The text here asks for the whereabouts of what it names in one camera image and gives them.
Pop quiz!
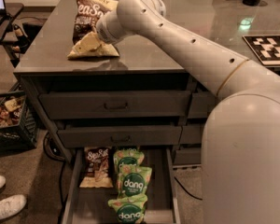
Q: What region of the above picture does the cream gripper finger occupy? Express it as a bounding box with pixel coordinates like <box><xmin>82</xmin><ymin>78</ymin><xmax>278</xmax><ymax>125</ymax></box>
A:
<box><xmin>74</xmin><ymin>32</ymin><xmax>101</xmax><ymax>54</ymax></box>

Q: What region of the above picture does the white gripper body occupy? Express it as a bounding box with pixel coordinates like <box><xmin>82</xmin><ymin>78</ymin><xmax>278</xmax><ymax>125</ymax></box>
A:
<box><xmin>96</xmin><ymin>10</ymin><xmax>133</xmax><ymax>44</ymax></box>

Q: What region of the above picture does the bottom right drawer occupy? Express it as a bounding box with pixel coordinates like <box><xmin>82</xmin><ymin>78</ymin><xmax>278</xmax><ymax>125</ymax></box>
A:
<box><xmin>174</xmin><ymin>147</ymin><xmax>201</xmax><ymax>165</ymax></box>

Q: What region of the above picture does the middle left drawer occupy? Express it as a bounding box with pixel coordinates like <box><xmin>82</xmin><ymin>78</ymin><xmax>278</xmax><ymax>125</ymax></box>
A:
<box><xmin>58</xmin><ymin>125</ymin><xmax>181</xmax><ymax>147</ymax></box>

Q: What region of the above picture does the middle green dang chip bag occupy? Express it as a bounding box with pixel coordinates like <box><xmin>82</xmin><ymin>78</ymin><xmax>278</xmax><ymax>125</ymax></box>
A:
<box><xmin>117</xmin><ymin>164</ymin><xmax>152</xmax><ymax>198</ymax></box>

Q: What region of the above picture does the top left drawer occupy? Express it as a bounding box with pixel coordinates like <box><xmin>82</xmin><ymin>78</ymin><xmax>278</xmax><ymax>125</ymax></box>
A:
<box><xmin>39</xmin><ymin>91</ymin><xmax>190</xmax><ymax>119</ymax></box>

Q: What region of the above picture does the brown sea salt chip bag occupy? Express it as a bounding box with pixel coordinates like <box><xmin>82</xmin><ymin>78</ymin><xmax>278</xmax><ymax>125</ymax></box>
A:
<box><xmin>79</xmin><ymin>147</ymin><xmax>113</xmax><ymax>188</ymax></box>
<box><xmin>67</xmin><ymin>0</ymin><xmax>119</xmax><ymax>60</ymax></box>

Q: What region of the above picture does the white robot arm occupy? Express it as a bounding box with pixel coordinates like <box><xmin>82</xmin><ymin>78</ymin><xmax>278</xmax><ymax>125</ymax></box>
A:
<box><xmin>93</xmin><ymin>0</ymin><xmax>280</xmax><ymax>224</ymax></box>

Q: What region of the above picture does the black crate of snacks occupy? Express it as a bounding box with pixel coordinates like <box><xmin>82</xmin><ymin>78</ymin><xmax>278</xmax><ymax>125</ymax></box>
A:
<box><xmin>0</xmin><ymin>91</ymin><xmax>38</xmax><ymax>157</ymax></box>

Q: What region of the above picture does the front green dang chip bag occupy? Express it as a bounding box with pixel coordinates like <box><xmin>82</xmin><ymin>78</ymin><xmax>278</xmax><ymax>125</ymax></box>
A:
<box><xmin>108</xmin><ymin>194</ymin><xmax>147</xmax><ymax>224</ymax></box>

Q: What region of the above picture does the green dang chip bag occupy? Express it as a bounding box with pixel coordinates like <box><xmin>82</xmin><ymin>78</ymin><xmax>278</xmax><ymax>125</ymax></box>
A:
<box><xmin>108</xmin><ymin>194</ymin><xmax>147</xmax><ymax>224</ymax></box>
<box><xmin>117</xmin><ymin>164</ymin><xmax>152</xmax><ymax>198</ymax></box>
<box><xmin>113</xmin><ymin>148</ymin><xmax>145</xmax><ymax>172</ymax></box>

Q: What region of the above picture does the dark cabinet frame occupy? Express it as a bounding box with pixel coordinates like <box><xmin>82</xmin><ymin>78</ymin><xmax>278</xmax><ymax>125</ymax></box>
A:
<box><xmin>17</xmin><ymin>69</ymin><xmax>207</xmax><ymax>162</ymax></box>

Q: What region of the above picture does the top right drawer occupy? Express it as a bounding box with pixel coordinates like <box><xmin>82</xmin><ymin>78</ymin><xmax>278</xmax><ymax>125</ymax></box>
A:
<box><xmin>188</xmin><ymin>91</ymin><xmax>217</xmax><ymax>119</ymax></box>

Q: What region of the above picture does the rear green dang chip bag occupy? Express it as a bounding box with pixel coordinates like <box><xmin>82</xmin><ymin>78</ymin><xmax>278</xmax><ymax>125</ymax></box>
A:
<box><xmin>113</xmin><ymin>148</ymin><xmax>145</xmax><ymax>172</ymax></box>

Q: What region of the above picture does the black power cable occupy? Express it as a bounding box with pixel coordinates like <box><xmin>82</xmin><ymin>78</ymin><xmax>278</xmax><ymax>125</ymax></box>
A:
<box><xmin>174</xmin><ymin>175</ymin><xmax>203</xmax><ymax>202</ymax></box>

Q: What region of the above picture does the black white marker board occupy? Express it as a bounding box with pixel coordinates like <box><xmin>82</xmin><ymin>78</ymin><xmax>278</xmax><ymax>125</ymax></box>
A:
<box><xmin>243</xmin><ymin>35</ymin><xmax>280</xmax><ymax>66</ymax></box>

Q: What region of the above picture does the open bottom left drawer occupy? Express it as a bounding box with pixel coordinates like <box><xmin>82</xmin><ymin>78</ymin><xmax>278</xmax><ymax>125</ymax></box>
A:
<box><xmin>62</xmin><ymin>147</ymin><xmax>181</xmax><ymax>224</ymax></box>

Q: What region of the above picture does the middle right drawer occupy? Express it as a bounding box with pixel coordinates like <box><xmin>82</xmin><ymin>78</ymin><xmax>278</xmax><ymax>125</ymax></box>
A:
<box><xmin>180</xmin><ymin>124</ymin><xmax>204</xmax><ymax>144</ymax></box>

